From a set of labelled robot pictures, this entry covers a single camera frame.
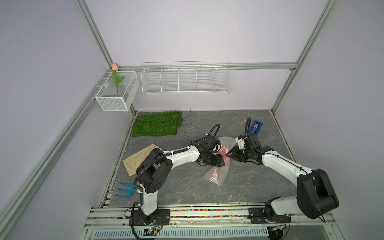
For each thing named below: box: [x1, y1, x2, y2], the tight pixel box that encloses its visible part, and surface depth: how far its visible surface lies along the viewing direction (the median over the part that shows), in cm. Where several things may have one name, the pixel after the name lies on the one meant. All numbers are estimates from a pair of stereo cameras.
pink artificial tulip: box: [111, 63, 125, 97], surface depth 92 cm
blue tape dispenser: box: [249, 120, 263, 136], surface depth 104 cm
